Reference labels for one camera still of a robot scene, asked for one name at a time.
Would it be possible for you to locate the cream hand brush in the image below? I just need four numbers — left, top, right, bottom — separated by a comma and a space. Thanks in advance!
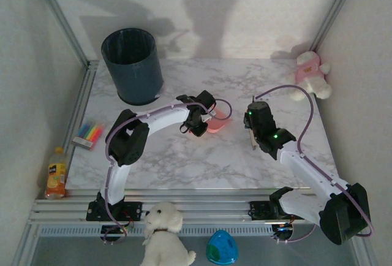
244, 111, 260, 152

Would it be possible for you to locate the pink plastic dustpan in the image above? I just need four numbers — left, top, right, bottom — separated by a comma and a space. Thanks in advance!
205, 107, 233, 134

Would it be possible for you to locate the white plush bear pink shirt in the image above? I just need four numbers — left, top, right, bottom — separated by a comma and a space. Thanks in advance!
281, 50, 334, 102

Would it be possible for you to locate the dark blue trash bin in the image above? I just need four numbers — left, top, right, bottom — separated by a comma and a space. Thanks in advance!
100, 28, 165, 107

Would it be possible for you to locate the pack of coloured highlighters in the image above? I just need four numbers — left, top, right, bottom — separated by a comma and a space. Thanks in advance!
72, 121, 105, 152

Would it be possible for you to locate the black round controller board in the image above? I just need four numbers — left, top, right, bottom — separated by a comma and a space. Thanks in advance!
271, 222, 295, 245
100, 224, 129, 245

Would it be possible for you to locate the white plush dog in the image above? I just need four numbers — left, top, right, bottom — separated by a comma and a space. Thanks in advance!
140, 201, 197, 266

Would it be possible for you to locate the blue green egg toy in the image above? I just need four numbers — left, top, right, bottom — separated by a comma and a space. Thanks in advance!
205, 229, 239, 265

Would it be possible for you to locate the orange juice bottle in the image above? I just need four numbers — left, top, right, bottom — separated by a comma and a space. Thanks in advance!
44, 146, 68, 200

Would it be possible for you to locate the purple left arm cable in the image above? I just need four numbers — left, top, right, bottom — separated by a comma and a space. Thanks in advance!
103, 97, 233, 245

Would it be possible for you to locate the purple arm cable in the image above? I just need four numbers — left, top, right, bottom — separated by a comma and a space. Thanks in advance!
103, 97, 233, 245
254, 84, 375, 245

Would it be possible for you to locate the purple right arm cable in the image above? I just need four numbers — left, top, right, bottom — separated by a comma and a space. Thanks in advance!
254, 84, 375, 245

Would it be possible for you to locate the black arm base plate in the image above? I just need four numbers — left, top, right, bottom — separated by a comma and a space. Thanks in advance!
249, 200, 278, 221
86, 201, 143, 222

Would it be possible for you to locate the aluminium mounting rail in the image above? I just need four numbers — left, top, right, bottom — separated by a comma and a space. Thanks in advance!
29, 188, 322, 226

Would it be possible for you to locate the grey perforated cable tray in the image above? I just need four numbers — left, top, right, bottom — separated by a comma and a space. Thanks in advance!
38, 224, 278, 238

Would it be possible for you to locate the aluminium side rail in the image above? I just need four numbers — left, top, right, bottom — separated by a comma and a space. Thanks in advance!
35, 59, 100, 201

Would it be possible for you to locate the aluminium frame post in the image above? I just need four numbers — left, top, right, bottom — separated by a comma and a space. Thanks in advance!
311, 0, 363, 54
29, 0, 89, 66

